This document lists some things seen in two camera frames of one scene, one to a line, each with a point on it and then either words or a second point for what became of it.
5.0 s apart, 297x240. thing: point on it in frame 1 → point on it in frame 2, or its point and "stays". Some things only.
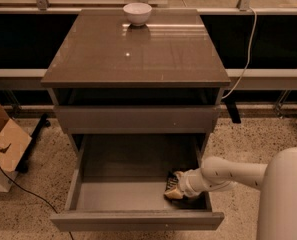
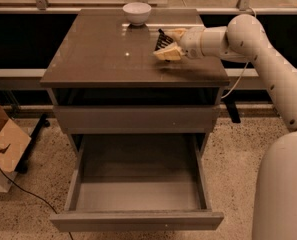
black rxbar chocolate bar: x=172 y=180 → x=163 y=40
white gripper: x=187 y=183 → x=192 y=41
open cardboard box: x=9 y=143 stays
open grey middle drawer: x=118 y=183 stays
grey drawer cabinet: x=113 y=77 stays
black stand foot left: x=23 y=164 stays
